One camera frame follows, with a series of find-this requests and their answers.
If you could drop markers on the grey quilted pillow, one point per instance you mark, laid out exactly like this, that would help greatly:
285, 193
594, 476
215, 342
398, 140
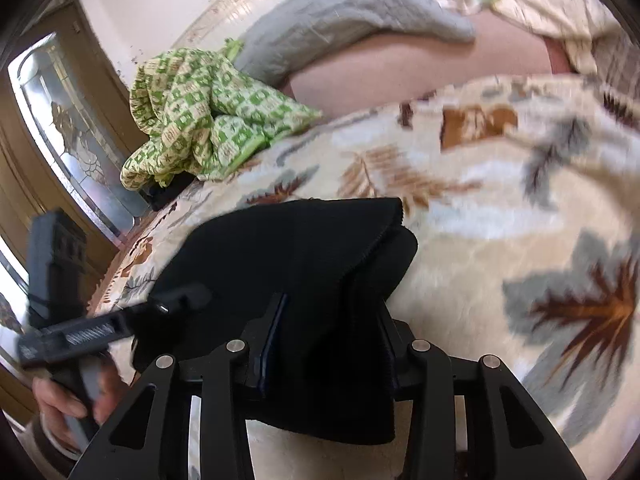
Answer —
340, 15

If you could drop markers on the cream floral cloth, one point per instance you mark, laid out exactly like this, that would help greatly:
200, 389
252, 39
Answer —
550, 5

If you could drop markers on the green patterned cloth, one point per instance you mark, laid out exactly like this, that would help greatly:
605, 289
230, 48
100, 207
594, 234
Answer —
200, 110

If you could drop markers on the leaf print blanket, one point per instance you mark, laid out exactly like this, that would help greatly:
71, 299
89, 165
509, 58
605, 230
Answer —
475, 260

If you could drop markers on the stained glass door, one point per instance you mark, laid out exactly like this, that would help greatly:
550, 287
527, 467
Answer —
75, 135

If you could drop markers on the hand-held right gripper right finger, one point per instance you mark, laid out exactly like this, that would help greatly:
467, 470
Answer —
422, 375

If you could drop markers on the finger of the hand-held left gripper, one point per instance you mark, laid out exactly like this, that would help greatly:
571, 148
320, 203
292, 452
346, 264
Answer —
175, 302

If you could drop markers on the black pants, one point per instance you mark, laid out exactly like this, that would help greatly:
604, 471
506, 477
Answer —
300, 260

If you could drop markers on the pink bed sheet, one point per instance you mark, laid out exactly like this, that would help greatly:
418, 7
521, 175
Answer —
400, 75

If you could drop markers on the dark cloth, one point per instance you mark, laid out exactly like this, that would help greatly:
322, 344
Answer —
162, 197

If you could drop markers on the striped cloth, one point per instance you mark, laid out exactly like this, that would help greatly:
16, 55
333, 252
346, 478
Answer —
617, 65

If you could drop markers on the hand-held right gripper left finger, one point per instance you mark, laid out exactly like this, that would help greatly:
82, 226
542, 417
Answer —
272, 340

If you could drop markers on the person's left hand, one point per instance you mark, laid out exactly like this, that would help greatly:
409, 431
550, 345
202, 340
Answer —
55, 405

